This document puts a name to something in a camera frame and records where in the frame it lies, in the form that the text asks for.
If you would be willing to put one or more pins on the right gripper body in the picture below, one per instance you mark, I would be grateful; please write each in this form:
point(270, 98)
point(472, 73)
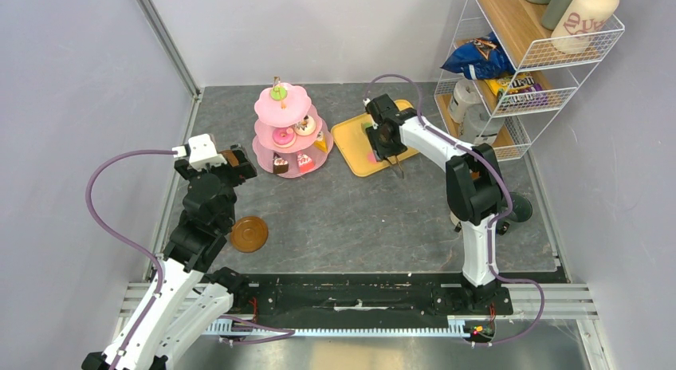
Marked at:
point(381, 146)

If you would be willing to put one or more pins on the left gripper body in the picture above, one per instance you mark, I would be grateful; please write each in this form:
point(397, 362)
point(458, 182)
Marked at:
point(229, 175)

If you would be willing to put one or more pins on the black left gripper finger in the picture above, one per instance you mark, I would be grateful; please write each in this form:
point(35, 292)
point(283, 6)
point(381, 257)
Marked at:
point(245, 170)
point(184, 169)

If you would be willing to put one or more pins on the brown saucer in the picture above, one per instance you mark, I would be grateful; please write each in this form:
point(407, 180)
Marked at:
point(230, 158)
point(249, 234)

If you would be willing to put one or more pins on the chocolate cake slice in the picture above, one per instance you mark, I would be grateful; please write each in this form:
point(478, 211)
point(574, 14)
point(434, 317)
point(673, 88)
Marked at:
point(279, 164)

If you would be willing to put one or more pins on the pink frosted donut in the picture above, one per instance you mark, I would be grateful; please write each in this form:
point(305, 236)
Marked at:
point(284, 137)

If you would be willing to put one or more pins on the red strawberry cake slice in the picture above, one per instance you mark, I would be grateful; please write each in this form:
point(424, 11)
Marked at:
point(305, 163)

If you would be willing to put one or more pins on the yellow cake slice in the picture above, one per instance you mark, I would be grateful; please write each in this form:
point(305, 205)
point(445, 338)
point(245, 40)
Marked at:
point(321, 142)

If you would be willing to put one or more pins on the white chocolate-drizzle donut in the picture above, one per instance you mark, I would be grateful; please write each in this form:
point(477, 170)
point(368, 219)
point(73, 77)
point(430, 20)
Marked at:
point(305, 127)

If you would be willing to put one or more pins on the metal serving tongs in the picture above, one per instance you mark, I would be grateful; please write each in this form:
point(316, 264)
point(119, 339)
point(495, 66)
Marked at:
point(396, 162)

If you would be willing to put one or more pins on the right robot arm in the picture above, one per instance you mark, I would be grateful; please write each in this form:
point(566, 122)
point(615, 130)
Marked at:
point(475, 190)

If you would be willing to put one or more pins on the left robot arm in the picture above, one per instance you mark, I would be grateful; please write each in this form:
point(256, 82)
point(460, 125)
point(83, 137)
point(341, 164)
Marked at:
point(184, 297)

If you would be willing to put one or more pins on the yellow serving tray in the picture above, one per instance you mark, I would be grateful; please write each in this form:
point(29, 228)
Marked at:
point(354, 145)

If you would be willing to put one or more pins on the pink three-tier cake stand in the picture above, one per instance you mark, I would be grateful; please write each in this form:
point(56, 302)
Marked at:
point(273, 114)

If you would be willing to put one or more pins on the white jar upper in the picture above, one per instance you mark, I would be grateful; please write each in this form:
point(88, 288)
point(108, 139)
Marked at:
point(464, 96)

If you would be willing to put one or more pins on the grey jar lower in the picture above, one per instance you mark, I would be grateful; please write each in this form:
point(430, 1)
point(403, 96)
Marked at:
point(479, 127)

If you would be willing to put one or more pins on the yellow candy bag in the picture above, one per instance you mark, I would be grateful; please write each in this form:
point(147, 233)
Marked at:
point(522, 88)

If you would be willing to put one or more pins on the blue snack bag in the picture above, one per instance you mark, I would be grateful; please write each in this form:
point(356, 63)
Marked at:
point(480, 58)

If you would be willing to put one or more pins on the dark green cup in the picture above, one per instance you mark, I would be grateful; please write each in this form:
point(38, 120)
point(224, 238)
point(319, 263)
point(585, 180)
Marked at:
point(522, 211)

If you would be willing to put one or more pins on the grey-green bottle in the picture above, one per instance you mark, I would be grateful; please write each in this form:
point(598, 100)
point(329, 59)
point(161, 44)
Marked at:
point(553, 13)

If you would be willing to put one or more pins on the cream labelled bottle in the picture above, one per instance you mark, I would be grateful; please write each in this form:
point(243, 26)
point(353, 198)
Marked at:
point(582, 18)

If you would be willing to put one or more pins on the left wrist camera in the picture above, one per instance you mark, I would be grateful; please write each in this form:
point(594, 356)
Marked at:
point(200, 152)

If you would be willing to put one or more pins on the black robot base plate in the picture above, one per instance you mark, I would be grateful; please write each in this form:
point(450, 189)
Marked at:
point(366, 301)

